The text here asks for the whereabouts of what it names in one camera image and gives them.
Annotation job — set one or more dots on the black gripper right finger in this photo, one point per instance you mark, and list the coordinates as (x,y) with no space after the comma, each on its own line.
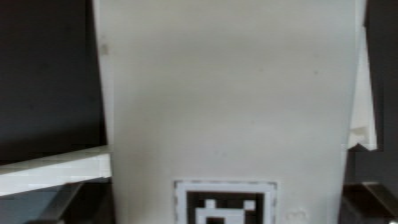
(369,204)

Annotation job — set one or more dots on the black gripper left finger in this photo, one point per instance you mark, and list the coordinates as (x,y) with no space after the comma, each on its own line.
(83,205)

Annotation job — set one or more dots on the white cabinet top block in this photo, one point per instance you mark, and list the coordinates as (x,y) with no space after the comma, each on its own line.
(234,111)

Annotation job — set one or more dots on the white workspace border frame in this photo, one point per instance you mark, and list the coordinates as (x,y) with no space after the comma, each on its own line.
(54,170)

